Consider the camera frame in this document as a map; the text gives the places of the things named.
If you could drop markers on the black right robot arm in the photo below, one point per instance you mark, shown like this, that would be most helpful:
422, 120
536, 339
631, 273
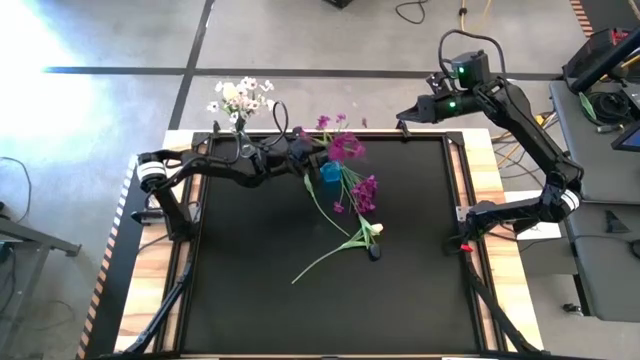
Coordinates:
525, 130

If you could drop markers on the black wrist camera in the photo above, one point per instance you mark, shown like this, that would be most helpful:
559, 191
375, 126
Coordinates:
300, 142
472, 67

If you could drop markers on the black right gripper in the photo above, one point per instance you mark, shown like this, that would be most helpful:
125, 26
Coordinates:
450, 107

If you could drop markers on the small red clip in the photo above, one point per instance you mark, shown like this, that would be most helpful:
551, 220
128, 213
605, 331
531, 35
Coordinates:
468, 248

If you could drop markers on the white paper sheet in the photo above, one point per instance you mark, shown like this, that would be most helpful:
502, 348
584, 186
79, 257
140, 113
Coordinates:
545, 231

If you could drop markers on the clear glass vase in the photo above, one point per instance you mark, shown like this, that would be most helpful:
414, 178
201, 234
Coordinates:
245, 147

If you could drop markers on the black caster wheel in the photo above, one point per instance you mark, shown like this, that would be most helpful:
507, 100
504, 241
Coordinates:
572, 308

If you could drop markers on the blue glass vase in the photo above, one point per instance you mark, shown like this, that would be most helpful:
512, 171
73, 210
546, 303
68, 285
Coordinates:
330, 172

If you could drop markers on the black floor mat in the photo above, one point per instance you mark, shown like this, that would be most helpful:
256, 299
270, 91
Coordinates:
120, 270

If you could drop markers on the orange black hazard tape strip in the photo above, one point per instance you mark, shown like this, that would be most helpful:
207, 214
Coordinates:
580, 15
97, 300

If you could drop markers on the green item on desk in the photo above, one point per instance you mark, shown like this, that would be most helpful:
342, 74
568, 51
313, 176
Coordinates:
587, 106

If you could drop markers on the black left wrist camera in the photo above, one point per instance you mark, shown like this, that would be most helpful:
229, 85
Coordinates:
300, 142

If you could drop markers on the gray metal cart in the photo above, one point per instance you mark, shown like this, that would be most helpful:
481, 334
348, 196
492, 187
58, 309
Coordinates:
30, 240

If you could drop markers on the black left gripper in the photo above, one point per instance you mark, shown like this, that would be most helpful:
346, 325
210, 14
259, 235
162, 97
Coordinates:
292, 162

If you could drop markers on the black frame post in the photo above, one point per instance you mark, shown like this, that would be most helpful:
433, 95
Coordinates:
401, 127
216, 129

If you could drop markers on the black diagonal frame strut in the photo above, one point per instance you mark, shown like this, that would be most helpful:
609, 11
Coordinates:
165, 310
500, 315

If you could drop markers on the black table mat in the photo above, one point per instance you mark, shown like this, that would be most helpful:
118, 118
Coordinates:
350, 310

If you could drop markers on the black aluminium table frame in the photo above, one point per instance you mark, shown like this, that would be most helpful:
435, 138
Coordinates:
430, 136

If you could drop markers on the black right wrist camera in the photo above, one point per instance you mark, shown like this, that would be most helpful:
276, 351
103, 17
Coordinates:
472, 67

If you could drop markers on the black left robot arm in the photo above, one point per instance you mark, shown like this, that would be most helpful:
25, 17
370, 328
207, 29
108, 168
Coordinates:
215, 167

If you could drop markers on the black floor object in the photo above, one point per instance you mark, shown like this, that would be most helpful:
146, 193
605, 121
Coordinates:
339, 3

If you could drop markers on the cream artificial tulip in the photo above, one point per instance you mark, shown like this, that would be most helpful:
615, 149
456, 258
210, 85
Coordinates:
377, 229

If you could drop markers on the black and red toolbox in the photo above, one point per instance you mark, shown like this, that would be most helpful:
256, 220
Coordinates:
582, 57

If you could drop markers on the purple artificial flower bunch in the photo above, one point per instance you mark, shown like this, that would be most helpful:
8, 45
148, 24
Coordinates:
366, 192
345, 146

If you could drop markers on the gray desk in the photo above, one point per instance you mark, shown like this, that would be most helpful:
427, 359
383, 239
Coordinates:
590, 165
610, 275

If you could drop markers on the black monitor pole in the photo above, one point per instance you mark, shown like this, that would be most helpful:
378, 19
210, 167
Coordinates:
600, 62

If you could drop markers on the desk monitor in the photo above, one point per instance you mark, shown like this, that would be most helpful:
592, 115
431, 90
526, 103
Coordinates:
629, 140

